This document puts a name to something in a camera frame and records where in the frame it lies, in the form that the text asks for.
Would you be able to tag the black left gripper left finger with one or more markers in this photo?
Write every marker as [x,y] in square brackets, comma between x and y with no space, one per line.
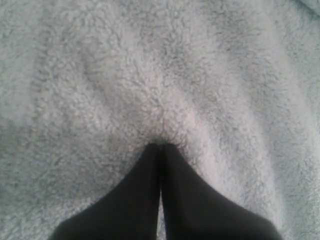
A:
[128,212]

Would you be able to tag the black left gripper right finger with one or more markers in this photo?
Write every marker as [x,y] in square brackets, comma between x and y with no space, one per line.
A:
[195,211]

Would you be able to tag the light blue fluffy towel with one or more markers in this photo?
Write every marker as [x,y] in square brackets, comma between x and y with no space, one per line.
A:
[86,84]

